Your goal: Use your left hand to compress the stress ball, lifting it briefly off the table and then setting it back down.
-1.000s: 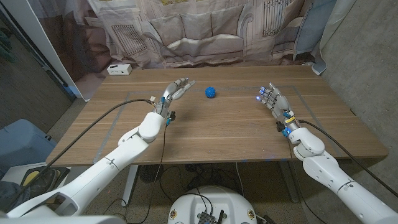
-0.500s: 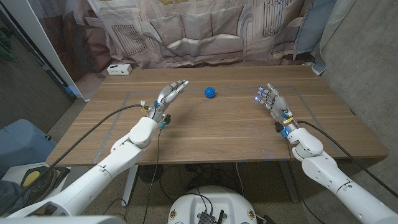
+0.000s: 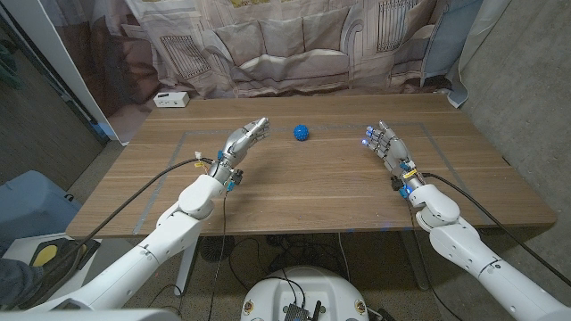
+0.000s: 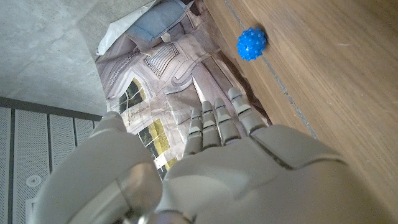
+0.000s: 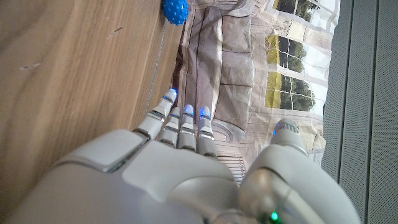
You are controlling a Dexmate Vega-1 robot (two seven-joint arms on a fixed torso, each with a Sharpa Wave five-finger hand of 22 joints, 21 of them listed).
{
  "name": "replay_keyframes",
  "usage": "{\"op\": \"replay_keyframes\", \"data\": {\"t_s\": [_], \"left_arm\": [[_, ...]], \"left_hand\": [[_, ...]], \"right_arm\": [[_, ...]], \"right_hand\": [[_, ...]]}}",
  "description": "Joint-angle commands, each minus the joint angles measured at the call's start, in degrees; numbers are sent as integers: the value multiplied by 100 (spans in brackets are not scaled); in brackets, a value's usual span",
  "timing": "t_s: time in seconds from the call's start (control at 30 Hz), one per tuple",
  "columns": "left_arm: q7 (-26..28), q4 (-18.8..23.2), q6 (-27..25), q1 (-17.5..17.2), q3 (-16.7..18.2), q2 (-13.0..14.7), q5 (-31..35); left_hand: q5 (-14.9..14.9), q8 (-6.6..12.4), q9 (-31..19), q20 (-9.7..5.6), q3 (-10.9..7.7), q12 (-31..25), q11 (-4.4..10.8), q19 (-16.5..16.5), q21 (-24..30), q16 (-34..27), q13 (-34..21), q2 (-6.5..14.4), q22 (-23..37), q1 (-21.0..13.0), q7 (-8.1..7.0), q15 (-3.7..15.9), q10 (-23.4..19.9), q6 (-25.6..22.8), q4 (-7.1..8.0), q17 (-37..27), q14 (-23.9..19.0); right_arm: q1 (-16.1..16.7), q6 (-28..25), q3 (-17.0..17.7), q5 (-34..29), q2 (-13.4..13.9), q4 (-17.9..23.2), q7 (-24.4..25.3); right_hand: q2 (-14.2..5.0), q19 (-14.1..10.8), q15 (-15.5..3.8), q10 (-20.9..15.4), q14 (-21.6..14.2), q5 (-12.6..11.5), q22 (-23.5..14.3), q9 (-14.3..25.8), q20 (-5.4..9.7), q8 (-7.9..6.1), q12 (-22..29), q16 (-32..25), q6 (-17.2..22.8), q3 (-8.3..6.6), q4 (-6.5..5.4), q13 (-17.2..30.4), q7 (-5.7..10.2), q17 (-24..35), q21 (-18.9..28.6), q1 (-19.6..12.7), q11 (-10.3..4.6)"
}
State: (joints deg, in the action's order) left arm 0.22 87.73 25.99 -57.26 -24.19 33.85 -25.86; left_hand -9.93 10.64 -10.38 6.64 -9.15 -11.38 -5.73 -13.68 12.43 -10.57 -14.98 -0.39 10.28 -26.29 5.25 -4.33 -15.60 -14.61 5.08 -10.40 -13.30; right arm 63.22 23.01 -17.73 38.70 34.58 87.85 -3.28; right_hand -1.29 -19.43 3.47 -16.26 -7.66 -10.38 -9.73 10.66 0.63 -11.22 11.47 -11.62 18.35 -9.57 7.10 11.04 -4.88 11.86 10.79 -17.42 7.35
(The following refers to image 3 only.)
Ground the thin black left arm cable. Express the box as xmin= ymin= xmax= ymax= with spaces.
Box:
xmin=207 ymin=190 xmax=228 ymax=321

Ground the black floor device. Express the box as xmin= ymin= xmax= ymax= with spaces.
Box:
xmin=368 ymin=306 xmax=397 ymax=321

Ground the black electronics on torso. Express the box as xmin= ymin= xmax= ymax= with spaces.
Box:
xmin=283 ymin=300 xmax=323 ymax=321

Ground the white table leg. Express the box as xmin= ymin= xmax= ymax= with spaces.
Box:
xmin=173 ymin=243 xmax=200 ymax=296

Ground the round black floor disc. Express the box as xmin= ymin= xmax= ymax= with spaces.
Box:
xmin=199 ymin=235 xmax=236 ymax=263

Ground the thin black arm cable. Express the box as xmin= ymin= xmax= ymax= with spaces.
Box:
xmin=406 ymin=198 xmax=454 ymax=321
xmin=207 ymin=190 xmax=228 ymax=321

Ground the grey table leg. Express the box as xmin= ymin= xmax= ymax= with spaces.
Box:
xmin=399 ymin=230 xmax=430 ymax=292

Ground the white pillar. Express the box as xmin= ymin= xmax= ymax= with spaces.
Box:
xmin=0 ymin=0 xmax=130 ymax=146

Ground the tangle of black floor cables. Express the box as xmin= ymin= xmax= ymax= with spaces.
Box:
xmin=265 ymin=234 xmax=352 ymax=280

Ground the person's leg in jeans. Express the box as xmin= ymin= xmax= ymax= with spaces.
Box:
xmin=0 ymin=258 xmax=46 ymax=309

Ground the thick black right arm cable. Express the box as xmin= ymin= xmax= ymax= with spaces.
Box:
xmin=421 ymin=172 xmax=571 ymax=289

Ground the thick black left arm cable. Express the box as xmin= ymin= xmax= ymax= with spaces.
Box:
xmin=26 ymin=156 xmax=215 ymax=309

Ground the blue-grey plastic bin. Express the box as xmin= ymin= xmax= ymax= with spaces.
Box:
xmin=0 ymin=169 xmax=82 ymax=253

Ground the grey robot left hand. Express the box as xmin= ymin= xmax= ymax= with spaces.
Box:
xmin=207 ymin=116 xmax=271 ymax=193

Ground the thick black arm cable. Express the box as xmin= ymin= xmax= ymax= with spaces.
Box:
xmin=26 ymin=156 xmax=215 ymax=309
xmin=421 ymin=172 xmax=571 ymax=289

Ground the printed sofa backdrop curtain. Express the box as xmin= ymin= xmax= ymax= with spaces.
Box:
xmin=42 ymin=0 xmax=512 ymax=144

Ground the black pedal with yellow disc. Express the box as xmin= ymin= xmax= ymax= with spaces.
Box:
xmin=29 ymin=238 xmax=102 ymax=271

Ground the dark shoe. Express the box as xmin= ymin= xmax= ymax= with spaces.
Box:
xmin=17 ymin=243 xmax=88 ymax=309

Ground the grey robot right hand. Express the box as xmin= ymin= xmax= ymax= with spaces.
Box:
xmin=360 ymin=119 xmax=426 ymax=200

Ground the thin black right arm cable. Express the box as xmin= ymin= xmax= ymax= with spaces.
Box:
xmin=406 ymin=198 xmax=454 ymax=321

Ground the white power strip box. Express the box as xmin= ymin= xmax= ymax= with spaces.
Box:
xmin=153 ymin=91 xmax=191 ymax=109

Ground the white robot torso base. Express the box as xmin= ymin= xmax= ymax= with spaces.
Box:
xmin=240 ymin=266 xmax=370 ymax=321

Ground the grey tape outline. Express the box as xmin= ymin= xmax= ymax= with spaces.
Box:
xmin=133 ymin=122 xmax=492 ymax=233

